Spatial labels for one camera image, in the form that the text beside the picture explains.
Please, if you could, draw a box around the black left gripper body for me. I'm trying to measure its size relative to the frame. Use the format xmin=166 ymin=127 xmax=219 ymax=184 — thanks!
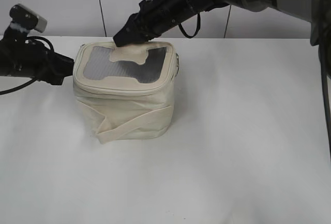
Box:
xmin=10 ymin=39 xmax=60 ymax=83

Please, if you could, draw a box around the cream canvas zipper bag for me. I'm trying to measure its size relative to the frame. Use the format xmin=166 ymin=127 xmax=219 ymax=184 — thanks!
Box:
xmin=73 ymin=42 xmax=179 ymax=144

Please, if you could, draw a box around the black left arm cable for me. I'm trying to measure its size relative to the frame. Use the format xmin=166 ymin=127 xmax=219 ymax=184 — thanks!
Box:
xmin=0 ymin=36 xmax=56 ymax=95

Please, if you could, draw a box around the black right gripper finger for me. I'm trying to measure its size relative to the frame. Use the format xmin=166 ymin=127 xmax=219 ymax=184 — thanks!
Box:
xmin=113 ymin=14 xmax=158 ymax=47

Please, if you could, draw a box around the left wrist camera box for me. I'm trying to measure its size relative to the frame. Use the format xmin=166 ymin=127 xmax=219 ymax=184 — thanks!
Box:
xmin=9 ymin=4 xmax=48 ymax=33

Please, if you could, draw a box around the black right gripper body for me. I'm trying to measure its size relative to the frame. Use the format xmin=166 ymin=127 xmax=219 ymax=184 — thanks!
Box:
xmin=129 ymin=0 xmax=186 ymax=40

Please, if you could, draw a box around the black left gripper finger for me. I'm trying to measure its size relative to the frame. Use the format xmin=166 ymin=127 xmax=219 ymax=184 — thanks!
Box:
xmin=49 ymin=65 xmax=73 ymax=86
xmin=53 ymin=52 xmax=74 ymax=66

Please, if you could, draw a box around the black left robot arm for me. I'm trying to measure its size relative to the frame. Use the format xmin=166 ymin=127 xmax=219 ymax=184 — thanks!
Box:
xmin=1 ymin=26 xmax=74 ymax=85

